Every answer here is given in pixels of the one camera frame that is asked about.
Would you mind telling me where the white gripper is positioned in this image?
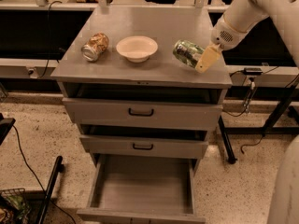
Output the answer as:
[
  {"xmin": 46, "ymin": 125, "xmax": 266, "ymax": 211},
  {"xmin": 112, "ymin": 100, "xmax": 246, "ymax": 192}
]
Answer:
[{"xmin": 195, "ymin": 15, "xmax": 247, "ymax": 73}]

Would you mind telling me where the green soda can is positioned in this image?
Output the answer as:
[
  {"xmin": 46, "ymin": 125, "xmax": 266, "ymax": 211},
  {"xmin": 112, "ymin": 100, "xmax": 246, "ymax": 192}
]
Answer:
[{"xmin": 173, "ymin": 40, "xmax": 205, "ymax": 68}]

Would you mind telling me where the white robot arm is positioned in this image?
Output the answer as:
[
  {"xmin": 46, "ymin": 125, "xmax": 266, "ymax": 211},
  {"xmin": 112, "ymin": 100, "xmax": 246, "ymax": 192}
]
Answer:
[{"xmin": 195, "ymin": 0, "xmax": 299, "ymax": 224}]

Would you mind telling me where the grey drawer cabinet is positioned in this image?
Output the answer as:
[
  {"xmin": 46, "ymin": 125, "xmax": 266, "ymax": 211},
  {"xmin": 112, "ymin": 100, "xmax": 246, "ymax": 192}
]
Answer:
[{"xmin": 50, "ymin": 6, "xmax": 233, "ymax": 173}]

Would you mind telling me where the grey top drawer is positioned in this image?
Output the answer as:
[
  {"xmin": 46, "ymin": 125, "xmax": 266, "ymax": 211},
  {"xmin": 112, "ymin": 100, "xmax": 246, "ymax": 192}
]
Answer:
[{"xmin": 63, "ymin": 84, "xmax": 222, "ymax": 131}]

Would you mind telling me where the grey drawer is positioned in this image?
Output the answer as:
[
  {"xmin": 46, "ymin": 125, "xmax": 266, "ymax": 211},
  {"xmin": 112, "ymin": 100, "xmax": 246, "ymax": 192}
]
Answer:
[
  {"xmin": 63, "ymin": 84, "xmax": 222, "ymax": 131},
  {"xmin": 80, "ymin": 126, "xmax": 208, "ymax": 159},
  {"xmin": 78, "ymin": 155, "xmax": 206, "ymax": 224}
]

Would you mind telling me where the brown patterned can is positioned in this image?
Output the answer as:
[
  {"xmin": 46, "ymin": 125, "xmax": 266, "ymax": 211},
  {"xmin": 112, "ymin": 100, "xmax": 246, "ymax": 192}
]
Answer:
[{"xmin": 81, "ymin": 33, "xmax": 109, "ymax": 62}]

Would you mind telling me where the grey middle drawer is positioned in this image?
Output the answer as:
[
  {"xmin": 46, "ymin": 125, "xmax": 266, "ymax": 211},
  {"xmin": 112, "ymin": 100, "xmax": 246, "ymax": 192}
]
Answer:
[{"xmin": 80, "ymin": 126, "xmax": 208, "ymax": 159}]

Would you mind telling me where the grey bottom drawer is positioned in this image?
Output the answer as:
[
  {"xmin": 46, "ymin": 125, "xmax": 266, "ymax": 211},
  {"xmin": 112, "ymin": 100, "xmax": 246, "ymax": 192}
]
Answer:
[{"xmin": 78, "ymin": 155, "xmax": 206, "ymax": 224}]

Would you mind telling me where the black power adapter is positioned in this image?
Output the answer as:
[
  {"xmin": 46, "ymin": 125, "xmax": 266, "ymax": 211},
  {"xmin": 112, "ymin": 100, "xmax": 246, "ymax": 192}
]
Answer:
[{"xmin": 243, "ymin": 67, "xmax": 263, "ymax": 76}]

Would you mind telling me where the white bowl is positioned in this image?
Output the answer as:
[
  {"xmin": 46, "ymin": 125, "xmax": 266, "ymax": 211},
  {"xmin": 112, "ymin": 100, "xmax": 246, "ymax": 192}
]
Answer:
[{"xmin": 116, "ymin": 35, "xmax": 158, "ymax": 63}]

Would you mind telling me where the black table leg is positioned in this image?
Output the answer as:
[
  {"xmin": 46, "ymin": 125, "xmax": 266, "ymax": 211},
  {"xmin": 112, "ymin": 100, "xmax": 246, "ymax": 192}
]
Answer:
[{"xmin": 218, "ymin": 117, "xmax": 237, "ymax": 164}]

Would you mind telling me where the black stand leg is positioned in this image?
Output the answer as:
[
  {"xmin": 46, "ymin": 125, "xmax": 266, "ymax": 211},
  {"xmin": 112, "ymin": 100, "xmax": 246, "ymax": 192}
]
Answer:
[{"xmin": 36, "ymin": 156, "xmax": 64, "ymax": 224}]

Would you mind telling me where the black hanging cable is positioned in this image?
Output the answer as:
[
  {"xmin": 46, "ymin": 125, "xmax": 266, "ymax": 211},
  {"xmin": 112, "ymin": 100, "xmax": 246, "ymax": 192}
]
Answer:
[{"xmin": 37, "ymin": 0, "xmax": 64, "ymax": 79}]

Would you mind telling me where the black floor cable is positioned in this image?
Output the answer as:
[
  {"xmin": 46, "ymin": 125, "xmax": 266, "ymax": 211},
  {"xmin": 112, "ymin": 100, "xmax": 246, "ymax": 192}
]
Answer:
[{"xmin": 11, "ymin": 124, "xmax": 78, "ymax": 224}]

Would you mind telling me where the wire basket with items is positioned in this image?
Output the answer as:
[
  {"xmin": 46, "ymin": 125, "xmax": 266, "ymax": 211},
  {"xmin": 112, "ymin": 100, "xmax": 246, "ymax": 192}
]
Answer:
[{"xmin": 0, "ymin": 188, "xmax": 31, "ymax": 224}]

